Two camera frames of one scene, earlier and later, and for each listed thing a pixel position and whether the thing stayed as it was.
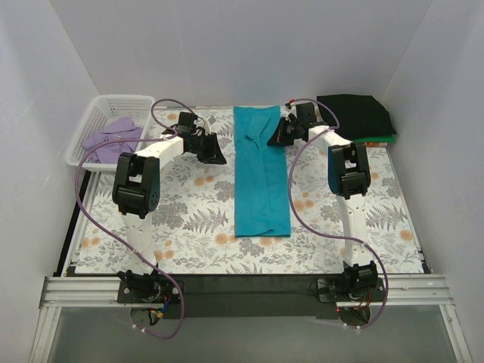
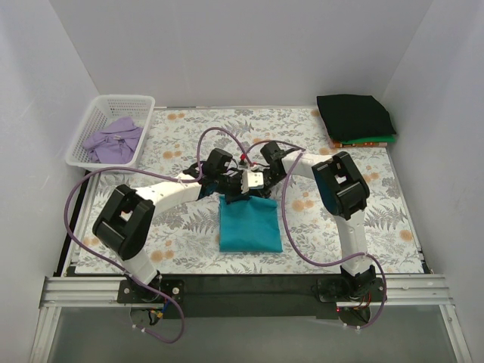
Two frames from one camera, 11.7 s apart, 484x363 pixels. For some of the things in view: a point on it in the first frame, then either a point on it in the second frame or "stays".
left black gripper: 206,146 → 230,187
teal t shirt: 261,190 → 249,225
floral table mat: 195,221 stays
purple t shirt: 110,152 stays
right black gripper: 285,131 → 267,183
